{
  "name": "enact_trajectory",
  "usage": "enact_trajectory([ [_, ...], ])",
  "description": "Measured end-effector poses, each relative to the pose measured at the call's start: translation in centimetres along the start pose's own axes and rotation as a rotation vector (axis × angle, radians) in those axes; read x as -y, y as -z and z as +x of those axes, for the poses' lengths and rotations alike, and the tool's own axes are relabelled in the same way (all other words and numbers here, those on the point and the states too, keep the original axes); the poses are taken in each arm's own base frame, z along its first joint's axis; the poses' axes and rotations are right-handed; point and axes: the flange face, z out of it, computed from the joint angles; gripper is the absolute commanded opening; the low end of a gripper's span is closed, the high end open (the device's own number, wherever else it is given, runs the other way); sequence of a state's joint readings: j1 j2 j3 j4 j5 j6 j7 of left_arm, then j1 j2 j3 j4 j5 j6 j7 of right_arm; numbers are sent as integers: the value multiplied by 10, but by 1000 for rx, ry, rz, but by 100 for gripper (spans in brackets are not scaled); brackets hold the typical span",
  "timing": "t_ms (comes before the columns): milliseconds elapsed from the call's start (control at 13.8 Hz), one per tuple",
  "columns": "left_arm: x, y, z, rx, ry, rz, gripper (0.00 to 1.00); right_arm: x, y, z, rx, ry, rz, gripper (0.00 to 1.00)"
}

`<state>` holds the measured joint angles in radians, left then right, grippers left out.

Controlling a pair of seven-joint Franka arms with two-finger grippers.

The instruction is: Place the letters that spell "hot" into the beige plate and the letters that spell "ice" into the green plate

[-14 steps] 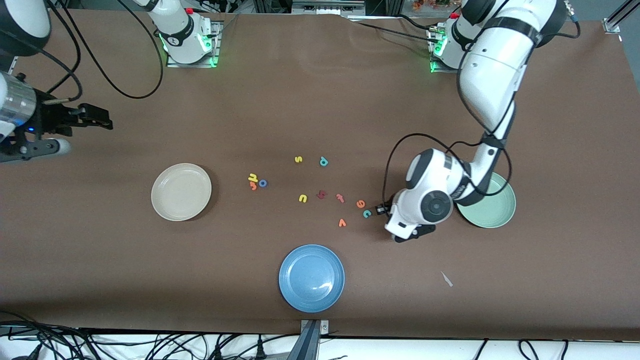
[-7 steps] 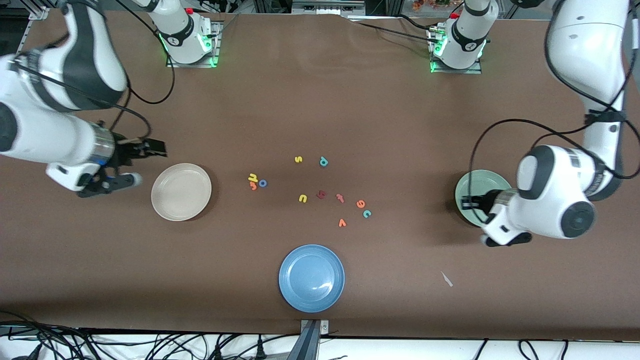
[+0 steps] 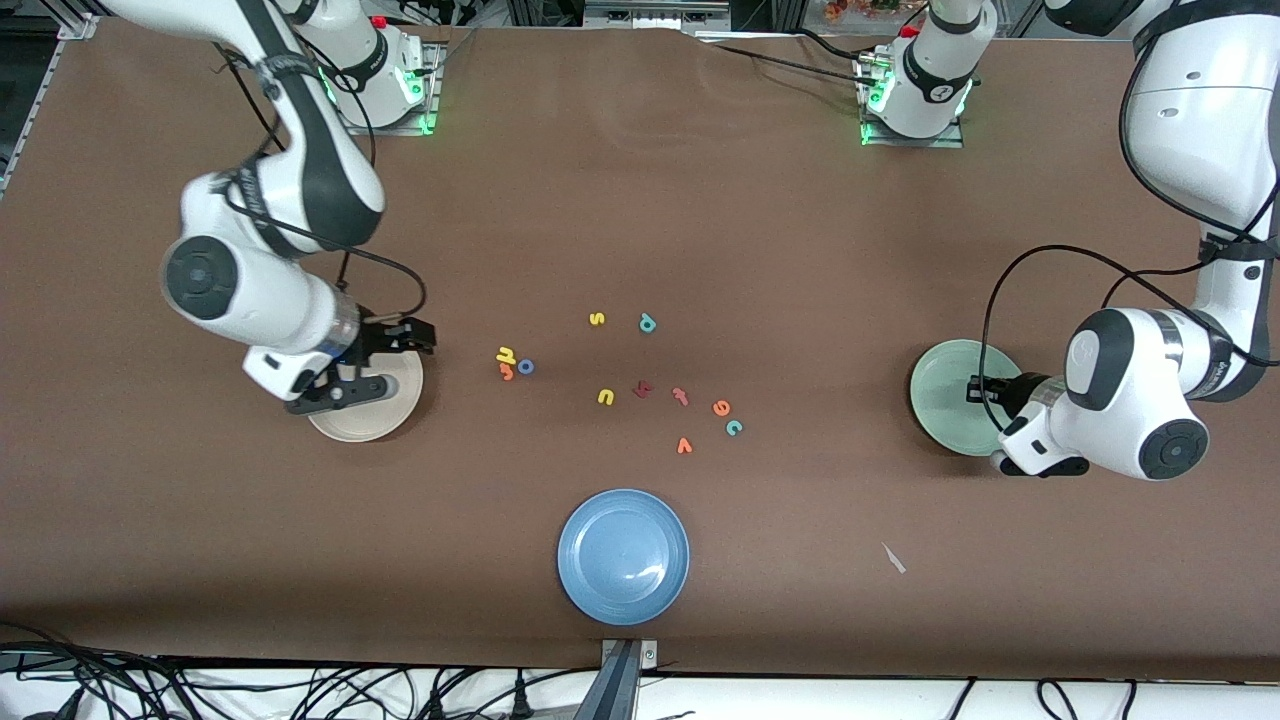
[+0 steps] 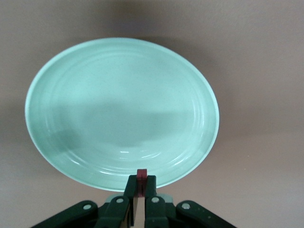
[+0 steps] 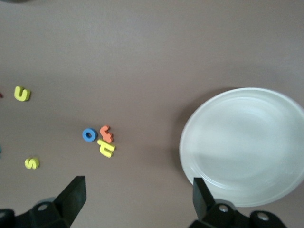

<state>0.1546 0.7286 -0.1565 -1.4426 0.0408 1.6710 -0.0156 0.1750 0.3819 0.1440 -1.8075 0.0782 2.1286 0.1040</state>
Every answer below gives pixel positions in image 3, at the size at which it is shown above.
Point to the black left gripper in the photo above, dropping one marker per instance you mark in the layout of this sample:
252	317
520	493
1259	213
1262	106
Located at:
1006	392

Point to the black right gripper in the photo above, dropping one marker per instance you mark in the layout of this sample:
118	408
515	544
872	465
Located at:
380	340

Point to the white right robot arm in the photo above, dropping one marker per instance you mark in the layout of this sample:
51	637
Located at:
260	290

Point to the green plate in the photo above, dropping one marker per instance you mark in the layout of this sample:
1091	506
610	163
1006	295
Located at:
940	400

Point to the beige brown plate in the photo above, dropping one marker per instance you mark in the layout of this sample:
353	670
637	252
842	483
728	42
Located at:
390	415

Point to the white paper scrap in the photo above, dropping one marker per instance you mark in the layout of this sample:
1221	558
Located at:
893	559

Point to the blue plate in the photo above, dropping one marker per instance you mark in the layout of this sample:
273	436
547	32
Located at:
623	556

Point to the brown table cover sheet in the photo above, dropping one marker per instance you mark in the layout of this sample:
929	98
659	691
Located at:
700	200

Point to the orange artificial flowers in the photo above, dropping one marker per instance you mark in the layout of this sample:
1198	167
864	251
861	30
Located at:
860	8

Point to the grey metal box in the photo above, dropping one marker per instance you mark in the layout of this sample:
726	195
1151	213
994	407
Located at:
650	15

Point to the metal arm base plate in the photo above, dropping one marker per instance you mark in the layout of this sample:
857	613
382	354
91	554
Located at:
433	110
900	143

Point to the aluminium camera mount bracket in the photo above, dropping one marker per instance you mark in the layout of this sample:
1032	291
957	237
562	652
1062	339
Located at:
625	690

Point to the aluminium frame rail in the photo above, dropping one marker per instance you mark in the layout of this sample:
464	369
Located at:
80	27

